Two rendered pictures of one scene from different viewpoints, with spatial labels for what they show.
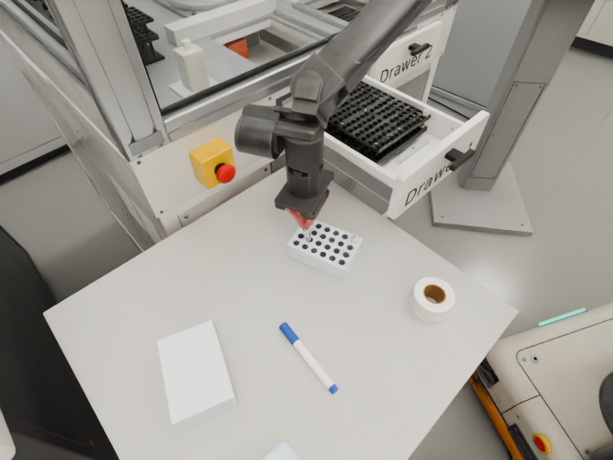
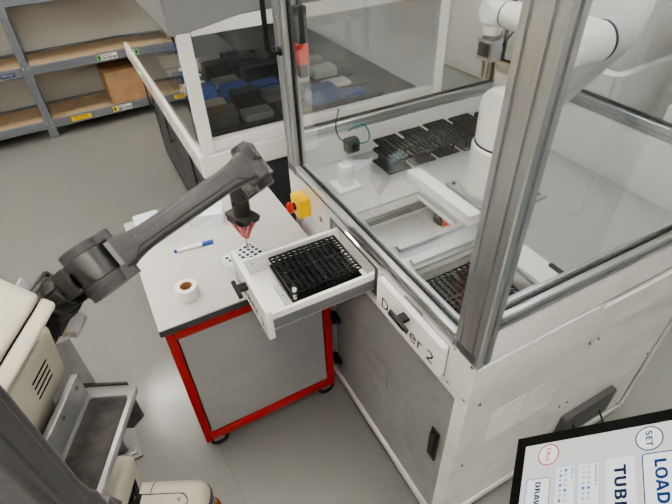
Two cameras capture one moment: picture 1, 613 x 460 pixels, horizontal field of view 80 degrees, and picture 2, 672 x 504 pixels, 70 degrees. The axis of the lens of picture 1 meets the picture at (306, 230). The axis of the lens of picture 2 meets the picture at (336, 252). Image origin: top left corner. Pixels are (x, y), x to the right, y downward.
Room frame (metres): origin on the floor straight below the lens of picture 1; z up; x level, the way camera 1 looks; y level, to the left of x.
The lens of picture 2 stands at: (1.08, -1.13, 1.82)
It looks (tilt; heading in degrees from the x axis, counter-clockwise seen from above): 40 degrees down; 107
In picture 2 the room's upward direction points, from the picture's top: 2 degrees counter-clockwise
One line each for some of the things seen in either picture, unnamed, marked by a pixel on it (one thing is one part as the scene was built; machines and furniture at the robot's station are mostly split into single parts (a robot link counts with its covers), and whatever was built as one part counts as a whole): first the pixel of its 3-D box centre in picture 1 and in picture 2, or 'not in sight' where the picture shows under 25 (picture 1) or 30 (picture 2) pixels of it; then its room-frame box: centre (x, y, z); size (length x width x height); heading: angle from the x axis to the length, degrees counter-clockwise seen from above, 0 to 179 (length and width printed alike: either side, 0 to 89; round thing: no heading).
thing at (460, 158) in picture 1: (456, 156); (240, 287); (0.55, -0.28, 0.91); 0.07 x 0.04 x 0.01; 133
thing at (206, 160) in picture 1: (214, 164); (299, 204); (0.56, 0.18, 0.88); 0.07 x 0.05 x 0.07; 133
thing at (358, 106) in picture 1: (363, 122); (314, 270); (0.71, -0.13, 0.87); 0.22 x 0.18 x 0.06; 43
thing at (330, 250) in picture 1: (325, 247); (244, 258); (0.43, -0.04, 0.78); 0.12 x 0.08 x 0.04; 62
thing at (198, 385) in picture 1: (197, 372); (206, 214); (0.18, 0.17, 0.79); 0.13 x 0.09 x 0.05; 23
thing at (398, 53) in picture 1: (406, 57); (408, 323); (1.01, -0.28, 0.87); 0.29 x 0.02 x 0.11; 133
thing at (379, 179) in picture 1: (360, 122); (317, 270); (0.72, -0.12, 0.86); 0.40 x 0.26 x 0.06; 43
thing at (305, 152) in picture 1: (300, 145); (239, 191); (0.43, 0.01, 1.02); 0.07 x 0.06 x 0.07; 71
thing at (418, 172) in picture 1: (440, 162); (251, 292); (0.56, -0.27, 0.87); 0.29 x 0.02 x 0.11; 133
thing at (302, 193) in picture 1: (305, 177); (241, 208); (0.43, 0.00, 0.96); 0.10 x 0.07 x 0.07; 156
